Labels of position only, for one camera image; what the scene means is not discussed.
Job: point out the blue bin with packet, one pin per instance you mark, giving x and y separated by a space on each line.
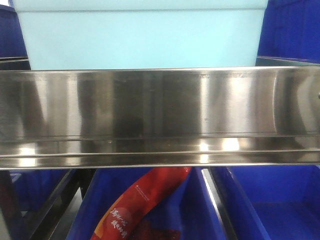
188 210

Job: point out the red snack packet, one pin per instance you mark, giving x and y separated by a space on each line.
137 201

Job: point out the blue bin below right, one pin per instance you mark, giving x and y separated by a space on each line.
271 202

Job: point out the blue bin below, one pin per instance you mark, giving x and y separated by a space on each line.
271 202
33 187

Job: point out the light blue plastic bin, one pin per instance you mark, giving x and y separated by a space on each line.
140 34

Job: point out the blue bin below left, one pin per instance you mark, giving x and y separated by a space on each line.
33 187

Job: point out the dark blue bin upper right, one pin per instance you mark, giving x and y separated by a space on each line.
291 30

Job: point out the dark blue bin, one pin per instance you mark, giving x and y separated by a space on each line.
291 30
12 44

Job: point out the dark blue bin upper left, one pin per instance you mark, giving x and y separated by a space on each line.
12 44

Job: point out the steel shelf front rail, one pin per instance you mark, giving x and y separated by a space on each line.
238 116

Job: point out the dark shelf frame bar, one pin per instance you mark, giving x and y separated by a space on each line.
40 224

